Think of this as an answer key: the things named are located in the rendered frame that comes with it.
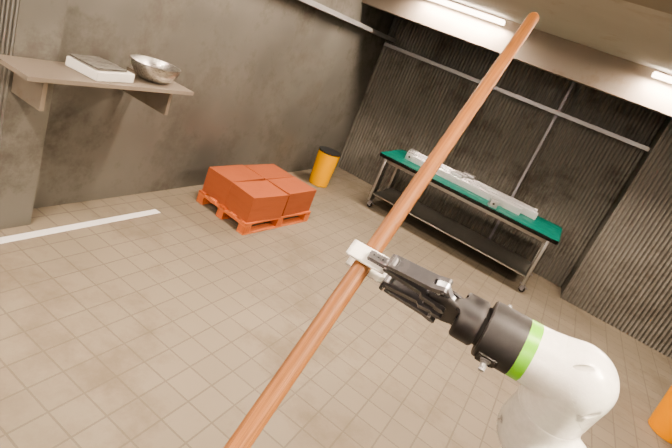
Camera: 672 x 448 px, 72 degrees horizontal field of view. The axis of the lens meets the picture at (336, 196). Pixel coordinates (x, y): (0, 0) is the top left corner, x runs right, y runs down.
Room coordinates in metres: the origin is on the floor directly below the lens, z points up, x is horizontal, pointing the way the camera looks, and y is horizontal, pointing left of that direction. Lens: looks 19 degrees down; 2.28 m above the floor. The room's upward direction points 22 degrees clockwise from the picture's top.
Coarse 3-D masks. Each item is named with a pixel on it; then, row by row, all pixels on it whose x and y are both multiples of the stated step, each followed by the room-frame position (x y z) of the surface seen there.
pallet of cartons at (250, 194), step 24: (216, 168) 4.83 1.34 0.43; (240, 168) 5.12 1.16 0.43; (264, 168) 5.45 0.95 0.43; (216, 192) 4.70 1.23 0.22; (240, 192) 4.55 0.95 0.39; (264, 192) 4.70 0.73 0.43; (288, 192) 4.98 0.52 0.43; (312, 192) 5.37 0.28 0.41; (240, 216) 4.49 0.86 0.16; (264, 216) 4.66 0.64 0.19; (288, 216) 5.04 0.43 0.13
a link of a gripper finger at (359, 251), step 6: (354, 240) 0.72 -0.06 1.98; (354, 246) 0.71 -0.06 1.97; (360, 246) 0.71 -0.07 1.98; (366, 246) 0.71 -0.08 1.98; (348, 252) 0.70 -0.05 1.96; (354, 252) 0.70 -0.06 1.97; (360, 252) 0.70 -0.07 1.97; (366, 252) 0.70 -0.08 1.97; (378, 252) 0.70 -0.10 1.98; (354, 258) 0.70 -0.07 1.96; (360, 258) 0.69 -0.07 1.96; (366, 258) 0.69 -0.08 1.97; (366, 264) 0.69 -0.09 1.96; (372, 264) 0.69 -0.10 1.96; (378, 270) 0.68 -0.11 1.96
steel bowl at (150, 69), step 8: (136, 56) 3.75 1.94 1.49; (144, 56) 3.83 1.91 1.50; (136, 64) 3.55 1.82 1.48; (144, 64) 3.53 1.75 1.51; (152, 64) 3.87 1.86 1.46; (160, 64) 3.90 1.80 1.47; (168, 64) 3.91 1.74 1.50; (136, 72) 3.59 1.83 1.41; (144, 72) 3.55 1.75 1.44; (152, 72) 3.55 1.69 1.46; (160, 72) 3.58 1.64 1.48; (168, 72) 3.62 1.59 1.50; (176, 72) 3.69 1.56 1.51; (152, 80) 3.60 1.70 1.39; (160, 80) 3.62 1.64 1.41; (168, 80) 3.67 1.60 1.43
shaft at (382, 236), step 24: (528, 24) 1.23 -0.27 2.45; (504, 48) 1.16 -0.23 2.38; (480, 96) 1.02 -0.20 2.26; (456, 120) 0.96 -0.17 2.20; (432, 168) 0.86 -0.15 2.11; (408, 192) 0.81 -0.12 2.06; (384, 240) 0.73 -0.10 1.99; (360, 264) 0.69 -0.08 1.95; (336, 288) 0.66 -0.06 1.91; (336, 312) 0.63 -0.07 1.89; (312, 336) 0.59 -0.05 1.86; (288, 360) 0.56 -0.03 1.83; (288, 384) 0.54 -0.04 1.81; (264, 408) 0.51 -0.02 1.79; (240, 432) 0.48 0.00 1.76
